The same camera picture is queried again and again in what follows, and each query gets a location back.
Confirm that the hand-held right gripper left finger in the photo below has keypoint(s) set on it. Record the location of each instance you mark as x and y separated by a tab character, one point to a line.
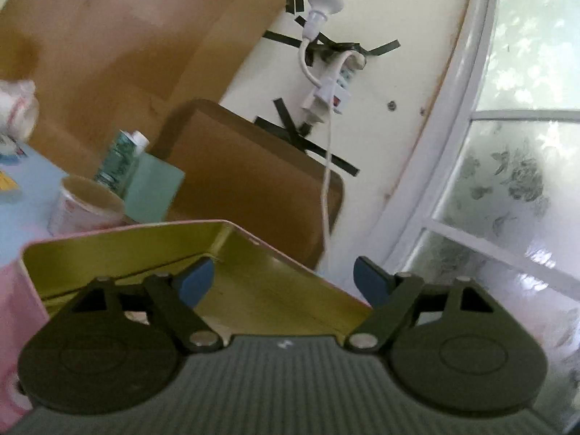
197	281

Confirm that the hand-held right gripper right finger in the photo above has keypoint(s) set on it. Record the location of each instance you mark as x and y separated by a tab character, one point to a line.
369	281

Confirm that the pink biscuit tin box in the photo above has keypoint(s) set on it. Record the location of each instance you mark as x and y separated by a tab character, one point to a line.
272	290

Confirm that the teal card box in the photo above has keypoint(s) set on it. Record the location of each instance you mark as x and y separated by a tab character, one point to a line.
154	190

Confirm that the brown mesh chair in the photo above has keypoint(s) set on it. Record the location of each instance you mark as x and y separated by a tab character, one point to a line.
235	167

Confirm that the open white labelled can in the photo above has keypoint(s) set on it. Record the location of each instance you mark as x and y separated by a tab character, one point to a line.
72	213

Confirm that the green drink carton white cap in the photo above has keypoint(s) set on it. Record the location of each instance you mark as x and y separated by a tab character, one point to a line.
115	158

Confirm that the black tape strips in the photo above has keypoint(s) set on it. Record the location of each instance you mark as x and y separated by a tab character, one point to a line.
286	113

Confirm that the white plug adapter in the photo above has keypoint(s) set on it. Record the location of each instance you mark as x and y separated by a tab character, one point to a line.
328	97

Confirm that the frosted glass window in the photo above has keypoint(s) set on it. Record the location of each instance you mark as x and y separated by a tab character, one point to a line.
521	167

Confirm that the plastic bag of paper cups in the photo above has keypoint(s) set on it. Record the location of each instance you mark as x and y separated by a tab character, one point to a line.
16	104

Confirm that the wooden board panel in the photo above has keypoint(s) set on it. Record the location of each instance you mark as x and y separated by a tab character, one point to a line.
113	31

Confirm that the wall screw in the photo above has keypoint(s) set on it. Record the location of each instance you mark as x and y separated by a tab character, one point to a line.
392	105

